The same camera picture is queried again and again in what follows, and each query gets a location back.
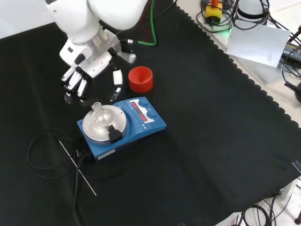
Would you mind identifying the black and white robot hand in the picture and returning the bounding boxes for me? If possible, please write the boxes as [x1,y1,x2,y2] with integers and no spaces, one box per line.
[59,35,124,105]

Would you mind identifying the clear round-bottom glass flask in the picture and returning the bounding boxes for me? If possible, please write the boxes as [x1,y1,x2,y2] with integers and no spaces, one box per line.
[91,102,110,124]

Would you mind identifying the blue-base heater with steel plate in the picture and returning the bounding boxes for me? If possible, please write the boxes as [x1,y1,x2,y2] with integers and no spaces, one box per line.
[77,97,167,162]

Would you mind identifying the thin steel probe rod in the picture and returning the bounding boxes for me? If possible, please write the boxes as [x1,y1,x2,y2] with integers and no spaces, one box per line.
[58,140,97,197]

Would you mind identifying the black bench cloth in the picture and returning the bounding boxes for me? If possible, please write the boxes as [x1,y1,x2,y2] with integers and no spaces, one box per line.
[0,3,301,226]

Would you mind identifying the yellow stop button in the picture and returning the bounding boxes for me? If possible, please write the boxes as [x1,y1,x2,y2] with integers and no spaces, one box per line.
[205,0,223,25]

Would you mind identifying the pale paper board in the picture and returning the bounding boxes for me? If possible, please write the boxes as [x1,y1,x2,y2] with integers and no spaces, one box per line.
[226,23,292,69]

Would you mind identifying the yellow and black device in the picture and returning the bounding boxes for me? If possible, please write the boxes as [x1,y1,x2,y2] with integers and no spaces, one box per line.
[280,41,301,62]

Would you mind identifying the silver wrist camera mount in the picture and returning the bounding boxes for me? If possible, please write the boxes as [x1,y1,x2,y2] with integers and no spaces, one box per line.
[117,48,137,64]

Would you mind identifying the red ribbed flask ring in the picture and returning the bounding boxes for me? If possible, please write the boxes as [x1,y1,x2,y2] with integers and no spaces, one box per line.
[128,66,154,93]

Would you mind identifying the green robot cable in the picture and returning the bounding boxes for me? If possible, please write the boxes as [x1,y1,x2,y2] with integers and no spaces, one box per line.
[137,0,158,47]

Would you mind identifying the black heater power cable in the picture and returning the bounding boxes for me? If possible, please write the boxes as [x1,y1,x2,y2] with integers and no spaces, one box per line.
[26,131,96,226]

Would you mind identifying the black coiled cable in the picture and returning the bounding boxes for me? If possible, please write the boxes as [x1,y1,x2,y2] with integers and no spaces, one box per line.
[281,62,301,103]

